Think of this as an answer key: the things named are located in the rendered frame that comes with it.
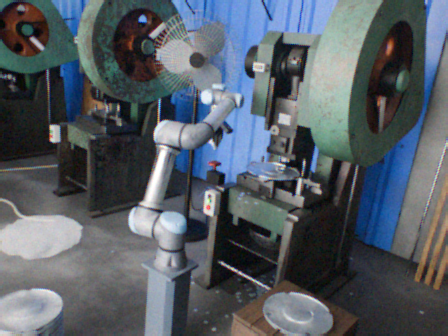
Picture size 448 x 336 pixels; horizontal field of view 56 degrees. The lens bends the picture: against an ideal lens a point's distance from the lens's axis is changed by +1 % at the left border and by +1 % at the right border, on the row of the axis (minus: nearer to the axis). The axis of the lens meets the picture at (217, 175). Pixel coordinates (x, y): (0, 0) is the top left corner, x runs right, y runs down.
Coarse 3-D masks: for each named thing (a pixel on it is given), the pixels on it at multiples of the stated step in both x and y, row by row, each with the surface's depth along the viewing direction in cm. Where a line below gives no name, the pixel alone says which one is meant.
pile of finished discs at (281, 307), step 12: (276, 300) 183; (288, 300) 184; (300, 300) 185; (312, 300) 186; (264, 312) 174; (276, 312) 175; (288, 312) 175; (300, 312) 176; (312, 312) 177; (324, 312) 180; (276, 324) 168; (288, 324) 168; (300, 324) 169; (312, 324) 170; (324, 324) 171
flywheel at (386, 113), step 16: (400, 32) 200; (384, 48) 191; (400, 48) 206; (384, 64) 185; (400, 64) 182; (384, 80) 183; (400, 80) 181; (368, 96) 193; (384, 96) 189; (400, 96) 214; (368, 112) 198; (384, 112) 200; (384, 128) 210
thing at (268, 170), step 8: (248, 168) 225; (256, 168) 226; (264, 168) 226; (272, 168) 227; (280, 168) 231; (288, 168) 232; (264, 176) 214; (272, 176) 215; (280, 176) 217; (288, 176) 218; (296, 176) 219
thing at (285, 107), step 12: (288, 96) 220; (276, 108) 221; (288, 108) 216; (276, 120) 222; (288, 120) 217; (276, 132) 222; (288, 132) 219; (276, 144) 221; (288, 144) 219; (300, 144) 224
